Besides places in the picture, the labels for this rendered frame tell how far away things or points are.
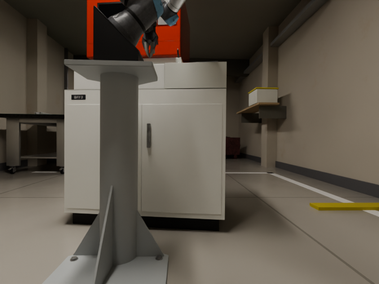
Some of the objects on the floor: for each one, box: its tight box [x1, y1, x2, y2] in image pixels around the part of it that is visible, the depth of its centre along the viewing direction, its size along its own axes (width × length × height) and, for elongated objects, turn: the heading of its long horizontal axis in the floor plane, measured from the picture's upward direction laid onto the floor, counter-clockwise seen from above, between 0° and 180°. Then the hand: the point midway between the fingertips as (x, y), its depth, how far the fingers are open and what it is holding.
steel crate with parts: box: [226, 136, 240, 159], centre depth 637 cm, size 87×104×61 cm
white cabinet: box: [64, 88, 226, 231], centre depth 162 cm, size 64×96×82 cm
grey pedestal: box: [42, 59, 169, 284], centre depth 90 cm, size 51×44×82 cm
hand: (149, 54), depth 135 cm, fingers closed
